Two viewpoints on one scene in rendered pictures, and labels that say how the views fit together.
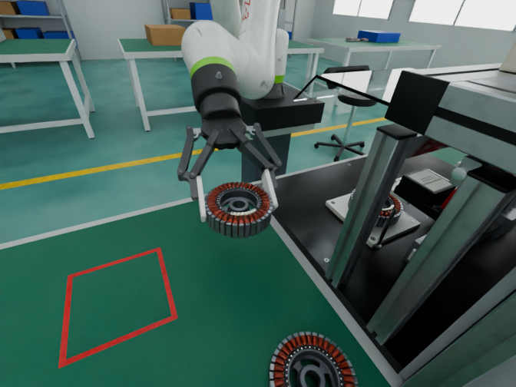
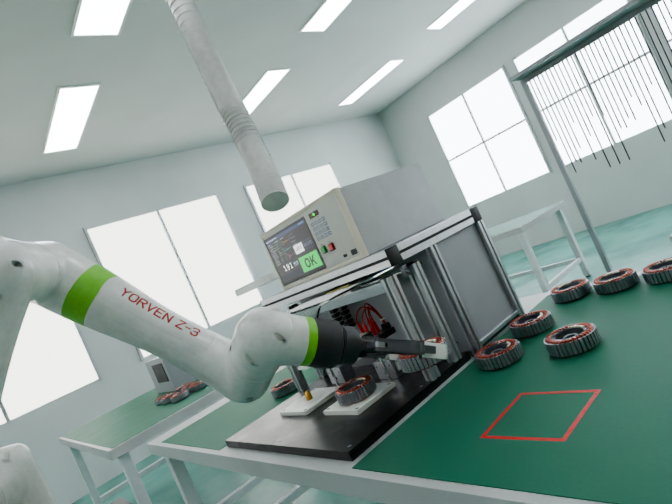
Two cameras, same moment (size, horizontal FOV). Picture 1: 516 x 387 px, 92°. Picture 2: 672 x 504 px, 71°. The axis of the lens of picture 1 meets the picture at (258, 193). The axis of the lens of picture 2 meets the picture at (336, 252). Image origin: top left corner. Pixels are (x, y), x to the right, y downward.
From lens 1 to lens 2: 117 cm
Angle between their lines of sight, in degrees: 99
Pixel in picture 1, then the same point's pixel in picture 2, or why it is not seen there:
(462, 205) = (418, 272)
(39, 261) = (582, 466)
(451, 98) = (399, 247)
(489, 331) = (451, 288)
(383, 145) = (391, 282)
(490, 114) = (407, 244)
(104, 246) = (516, 457)
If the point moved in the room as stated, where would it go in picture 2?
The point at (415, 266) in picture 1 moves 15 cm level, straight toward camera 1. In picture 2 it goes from (432, 304) to (486, 287)
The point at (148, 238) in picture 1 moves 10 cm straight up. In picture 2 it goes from (477, 449) to (453, 395)
